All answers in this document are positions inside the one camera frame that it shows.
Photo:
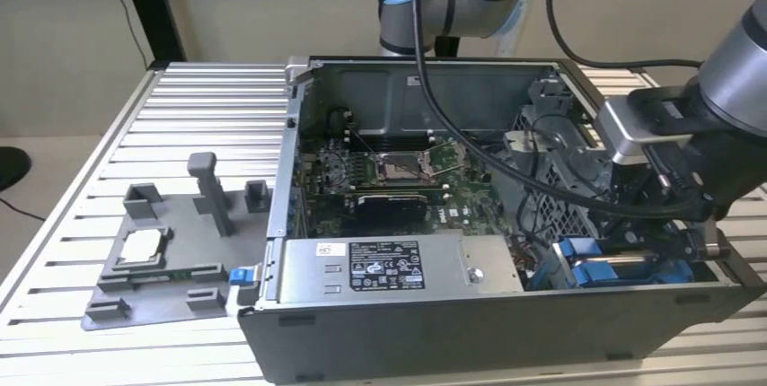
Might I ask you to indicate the grey power supply unit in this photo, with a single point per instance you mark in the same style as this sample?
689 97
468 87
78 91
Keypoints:
480 251

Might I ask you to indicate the grey parts rack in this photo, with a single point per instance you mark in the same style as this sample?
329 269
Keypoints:
198 256

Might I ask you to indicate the empty blue disk carrier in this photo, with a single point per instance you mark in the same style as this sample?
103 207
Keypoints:
593 276

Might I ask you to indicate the black round chair base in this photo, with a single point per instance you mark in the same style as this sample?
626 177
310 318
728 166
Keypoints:
13 166

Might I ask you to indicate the blue case latch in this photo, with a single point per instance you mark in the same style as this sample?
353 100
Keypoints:
239 276

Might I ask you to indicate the CPU socket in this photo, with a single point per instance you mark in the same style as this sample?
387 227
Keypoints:
398 168

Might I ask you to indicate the black graphics card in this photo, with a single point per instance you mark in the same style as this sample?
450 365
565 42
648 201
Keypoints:
390 213

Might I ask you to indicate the open black PC case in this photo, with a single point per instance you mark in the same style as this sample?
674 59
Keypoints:
419 341

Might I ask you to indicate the metal disk bay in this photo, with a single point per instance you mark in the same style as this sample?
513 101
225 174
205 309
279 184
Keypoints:
558 265

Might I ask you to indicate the grey metal drive cage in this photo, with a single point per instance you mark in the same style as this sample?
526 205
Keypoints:
506 199

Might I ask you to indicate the silver CPU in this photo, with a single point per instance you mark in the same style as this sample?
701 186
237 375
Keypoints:
143 248

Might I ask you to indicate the green motherboard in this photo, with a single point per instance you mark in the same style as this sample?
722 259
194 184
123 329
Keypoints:
474 206

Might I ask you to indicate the black RAM slot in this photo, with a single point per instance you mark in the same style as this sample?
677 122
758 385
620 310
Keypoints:
390 136
395 186

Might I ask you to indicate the black upright post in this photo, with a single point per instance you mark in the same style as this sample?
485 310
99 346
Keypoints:
153 9

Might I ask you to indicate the large silver wrist camera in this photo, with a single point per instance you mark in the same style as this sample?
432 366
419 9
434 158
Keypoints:
629 134

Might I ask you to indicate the thin metal locking lever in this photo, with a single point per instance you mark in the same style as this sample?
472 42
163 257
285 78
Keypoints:
362 142

